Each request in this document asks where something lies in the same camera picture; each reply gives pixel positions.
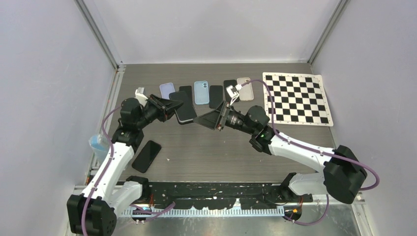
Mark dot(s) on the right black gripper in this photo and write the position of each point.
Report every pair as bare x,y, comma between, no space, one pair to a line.
215,119

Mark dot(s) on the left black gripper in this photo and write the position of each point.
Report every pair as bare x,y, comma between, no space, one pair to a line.
164,107

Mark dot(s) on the lilac phone case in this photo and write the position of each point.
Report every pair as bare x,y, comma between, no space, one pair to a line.
166,89

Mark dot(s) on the phone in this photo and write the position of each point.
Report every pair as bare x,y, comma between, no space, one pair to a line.
215,96
188,90
186,112

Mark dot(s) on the black smartphone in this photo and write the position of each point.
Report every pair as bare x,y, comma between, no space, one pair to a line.
227,83

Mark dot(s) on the light-blue phone case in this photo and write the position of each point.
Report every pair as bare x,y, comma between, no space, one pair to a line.
201,92

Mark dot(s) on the beige phone case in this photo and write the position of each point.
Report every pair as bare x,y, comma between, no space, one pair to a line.
246,92

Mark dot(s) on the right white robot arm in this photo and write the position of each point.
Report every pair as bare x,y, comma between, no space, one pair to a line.
337,172

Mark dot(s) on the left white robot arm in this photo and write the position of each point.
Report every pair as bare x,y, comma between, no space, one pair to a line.
96,210

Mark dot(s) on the black phone bare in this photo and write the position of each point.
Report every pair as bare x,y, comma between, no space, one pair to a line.
146,156

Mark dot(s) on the checkerboard calibration mat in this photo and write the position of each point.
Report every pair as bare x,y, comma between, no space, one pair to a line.
298,99

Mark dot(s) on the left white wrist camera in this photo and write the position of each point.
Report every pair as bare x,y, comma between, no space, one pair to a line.
140,96

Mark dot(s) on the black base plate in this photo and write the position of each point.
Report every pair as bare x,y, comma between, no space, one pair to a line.
218,195

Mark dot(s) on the aluminium front rail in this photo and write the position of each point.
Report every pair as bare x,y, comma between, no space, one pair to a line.
141,210

